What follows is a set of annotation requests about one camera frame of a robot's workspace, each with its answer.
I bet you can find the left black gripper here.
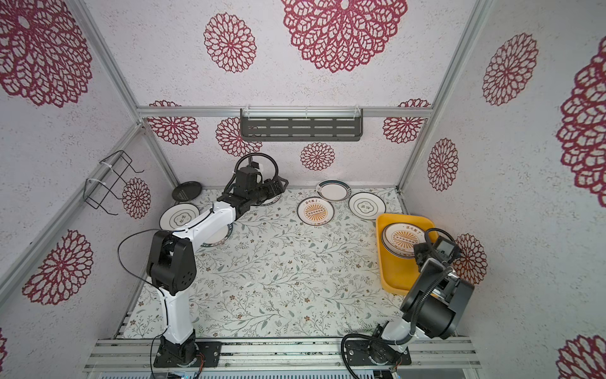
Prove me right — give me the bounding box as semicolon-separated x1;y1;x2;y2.
248;174;288;205

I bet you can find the orange sunburst plate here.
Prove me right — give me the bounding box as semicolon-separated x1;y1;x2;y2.
297;197;336;227
381;223;425;259

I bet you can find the green rim plate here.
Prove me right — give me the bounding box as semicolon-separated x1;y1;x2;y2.
260;194;282;206
316;180;351;202
201;224;233;248

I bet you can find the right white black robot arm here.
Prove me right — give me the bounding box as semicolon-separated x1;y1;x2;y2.
378;238;475;347

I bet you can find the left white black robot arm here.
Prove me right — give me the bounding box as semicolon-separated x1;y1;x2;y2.
147;176;289;348

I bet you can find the yellow plastic bin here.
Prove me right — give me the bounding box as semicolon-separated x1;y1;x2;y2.
376;212;439;297

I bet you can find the orange sunburst plate back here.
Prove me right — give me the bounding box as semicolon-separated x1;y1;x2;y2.
297;197;336;227

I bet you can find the white plate grey motif right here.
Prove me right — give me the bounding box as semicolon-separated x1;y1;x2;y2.
348;192;387;221

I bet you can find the white plate grey motif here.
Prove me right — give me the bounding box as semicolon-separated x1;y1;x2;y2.
159;203;200;231
348;192;387;221

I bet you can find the floral patterned table mat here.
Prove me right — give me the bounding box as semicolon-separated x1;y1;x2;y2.
122;187;408;340

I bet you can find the small black dish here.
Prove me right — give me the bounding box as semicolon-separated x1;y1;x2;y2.
171;181;203;203

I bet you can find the white plate grey motif left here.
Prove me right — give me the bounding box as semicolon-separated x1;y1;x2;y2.
159;203;200;231

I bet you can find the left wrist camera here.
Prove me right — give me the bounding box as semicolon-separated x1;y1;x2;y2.
235;161;263;192

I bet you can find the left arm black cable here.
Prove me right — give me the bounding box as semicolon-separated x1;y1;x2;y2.
117;152;280;379

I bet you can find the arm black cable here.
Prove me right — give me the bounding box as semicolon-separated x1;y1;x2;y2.
117;152;280;379
340;228;458;379

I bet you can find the dark grey wall shelf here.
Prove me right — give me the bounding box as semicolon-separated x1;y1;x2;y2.
240;108;363;142

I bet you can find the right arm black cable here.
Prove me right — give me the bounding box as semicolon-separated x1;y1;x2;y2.
340;228;458;379

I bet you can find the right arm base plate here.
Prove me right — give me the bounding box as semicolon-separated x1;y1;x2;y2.
342;338;412;366

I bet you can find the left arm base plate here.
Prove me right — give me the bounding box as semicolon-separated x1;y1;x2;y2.
152;341;223;369

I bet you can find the black wire wall rack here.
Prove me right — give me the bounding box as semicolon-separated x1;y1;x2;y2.
82;149;144;216

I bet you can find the aluminium front rail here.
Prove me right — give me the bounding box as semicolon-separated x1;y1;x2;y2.
83;337;481;373

